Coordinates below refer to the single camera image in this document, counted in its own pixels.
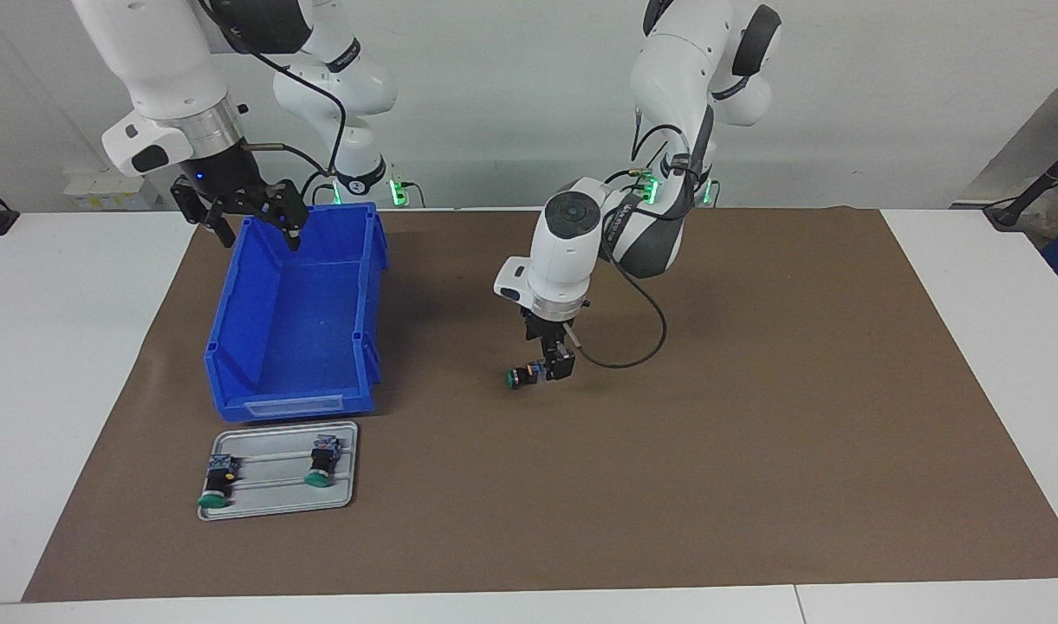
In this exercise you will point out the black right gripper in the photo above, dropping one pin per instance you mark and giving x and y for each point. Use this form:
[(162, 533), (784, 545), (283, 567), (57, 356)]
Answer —
[(225, 178)]

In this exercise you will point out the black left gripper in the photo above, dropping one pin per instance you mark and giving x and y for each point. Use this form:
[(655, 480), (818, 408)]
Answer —
[(548, 329)]

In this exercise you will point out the green push button switch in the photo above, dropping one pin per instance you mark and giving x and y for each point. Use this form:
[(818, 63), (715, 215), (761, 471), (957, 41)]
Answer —
[(522, 377), (219, 479), (323, 459)]

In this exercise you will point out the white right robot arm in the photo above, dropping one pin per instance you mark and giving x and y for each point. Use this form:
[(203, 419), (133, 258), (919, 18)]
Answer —
[(156, 61)]

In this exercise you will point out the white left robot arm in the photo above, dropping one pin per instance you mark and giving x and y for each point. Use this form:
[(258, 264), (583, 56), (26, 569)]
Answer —
[(572, 251)]

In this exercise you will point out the blue plastic storage bin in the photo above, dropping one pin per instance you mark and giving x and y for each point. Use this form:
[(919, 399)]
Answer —
[(303, 329)]

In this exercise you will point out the green lit base connector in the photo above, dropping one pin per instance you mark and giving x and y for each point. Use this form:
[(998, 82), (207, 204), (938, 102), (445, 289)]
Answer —
[(651, 189), (397, 192)]

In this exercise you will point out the brown table mat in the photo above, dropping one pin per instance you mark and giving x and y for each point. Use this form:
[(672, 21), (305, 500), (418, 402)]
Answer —
[(667, 477)]

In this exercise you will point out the grey metal tray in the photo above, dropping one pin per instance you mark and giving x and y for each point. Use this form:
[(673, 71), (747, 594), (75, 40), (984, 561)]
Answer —
[(273, 487)]

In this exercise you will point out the black stand with pole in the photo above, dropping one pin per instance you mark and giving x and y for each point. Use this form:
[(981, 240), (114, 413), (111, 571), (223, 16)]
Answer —
[(1014, 212)]

